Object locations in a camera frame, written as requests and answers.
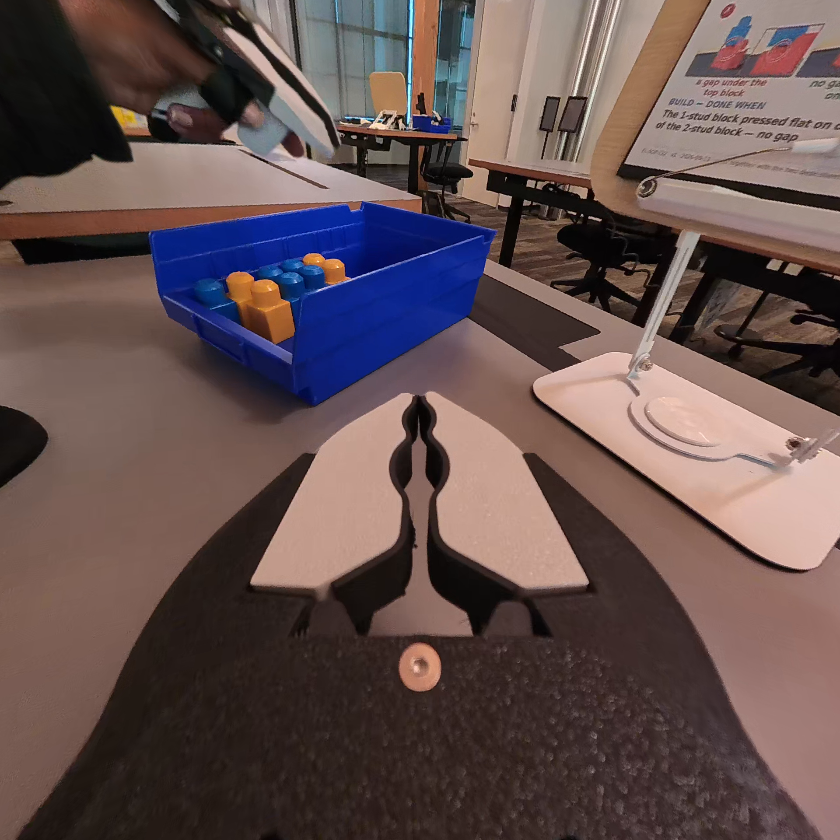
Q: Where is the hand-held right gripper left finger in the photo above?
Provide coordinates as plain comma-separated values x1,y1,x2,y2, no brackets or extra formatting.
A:
251,394,421,634

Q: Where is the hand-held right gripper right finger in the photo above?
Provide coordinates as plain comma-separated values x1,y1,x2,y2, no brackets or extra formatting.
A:
418,392,589,631

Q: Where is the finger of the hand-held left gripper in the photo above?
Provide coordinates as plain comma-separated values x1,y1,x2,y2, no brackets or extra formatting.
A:
226,23,342,158
238,100,291,158

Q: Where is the pile of mega blocks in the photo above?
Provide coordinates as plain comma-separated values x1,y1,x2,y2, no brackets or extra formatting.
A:
193,252,350,345

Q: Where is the blue bin with block pile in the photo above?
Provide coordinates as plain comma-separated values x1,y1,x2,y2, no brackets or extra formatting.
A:
150,202,496,406

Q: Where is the person's left forearm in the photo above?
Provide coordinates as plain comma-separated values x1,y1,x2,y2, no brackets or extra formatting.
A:
0,0,132,188

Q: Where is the person's left hand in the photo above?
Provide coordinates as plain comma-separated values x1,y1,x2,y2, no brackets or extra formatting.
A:
79,0,214,143

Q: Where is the far wooden board stand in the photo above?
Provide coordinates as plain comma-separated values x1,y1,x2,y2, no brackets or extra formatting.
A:
369,72,408,126

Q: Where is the far wooden desk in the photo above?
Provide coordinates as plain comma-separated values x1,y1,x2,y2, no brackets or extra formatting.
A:
338,121,468,194

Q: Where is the black office chair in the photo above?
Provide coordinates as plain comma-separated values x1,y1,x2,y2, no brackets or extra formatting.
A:
420,141,475,217
715,308,840,382
551,223,657,309

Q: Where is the instruction sheet on white stand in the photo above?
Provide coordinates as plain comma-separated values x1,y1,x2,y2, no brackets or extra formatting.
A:
533,0,840,571

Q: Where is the white door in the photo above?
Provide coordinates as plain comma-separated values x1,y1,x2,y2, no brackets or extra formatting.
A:
469,0,526,161

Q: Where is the wooden desk with black legs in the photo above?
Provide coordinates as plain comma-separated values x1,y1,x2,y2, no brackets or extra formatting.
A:
469,157,595,266

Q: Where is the black rounded pad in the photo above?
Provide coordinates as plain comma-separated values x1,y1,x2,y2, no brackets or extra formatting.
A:
0,406,50,488

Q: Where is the wooden desk behind stand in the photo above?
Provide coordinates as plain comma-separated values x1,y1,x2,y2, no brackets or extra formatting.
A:
676,226,840,342

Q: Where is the printed instruction sheet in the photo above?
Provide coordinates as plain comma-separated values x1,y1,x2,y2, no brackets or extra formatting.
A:
617,0,840,198

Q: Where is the wooden post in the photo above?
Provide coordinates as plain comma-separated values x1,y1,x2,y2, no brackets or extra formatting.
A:
412,0,439,191

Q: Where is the silver ventilation duct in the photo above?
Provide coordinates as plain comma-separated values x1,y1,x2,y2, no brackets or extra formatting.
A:
571,0,621,99

